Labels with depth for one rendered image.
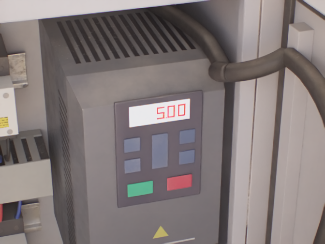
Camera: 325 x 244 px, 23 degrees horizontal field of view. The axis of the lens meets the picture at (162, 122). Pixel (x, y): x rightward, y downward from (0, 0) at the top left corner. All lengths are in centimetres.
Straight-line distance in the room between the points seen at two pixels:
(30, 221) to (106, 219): 21
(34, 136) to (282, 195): 27
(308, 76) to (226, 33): 14
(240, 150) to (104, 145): 11
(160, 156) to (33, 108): 19
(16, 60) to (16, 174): 11
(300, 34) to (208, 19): 16
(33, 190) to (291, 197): 25
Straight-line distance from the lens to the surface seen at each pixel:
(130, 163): 62
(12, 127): 69
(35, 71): 76
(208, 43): 64
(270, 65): 56
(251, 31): 59
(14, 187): 75
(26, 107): 78
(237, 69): 57
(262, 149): 65
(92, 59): 64
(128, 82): 61
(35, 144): 76
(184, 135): 62
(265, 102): 63
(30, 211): 84
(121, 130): 61
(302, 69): 55
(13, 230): 78
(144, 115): 60
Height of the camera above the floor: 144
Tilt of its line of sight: 30 degrees down
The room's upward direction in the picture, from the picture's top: straight up
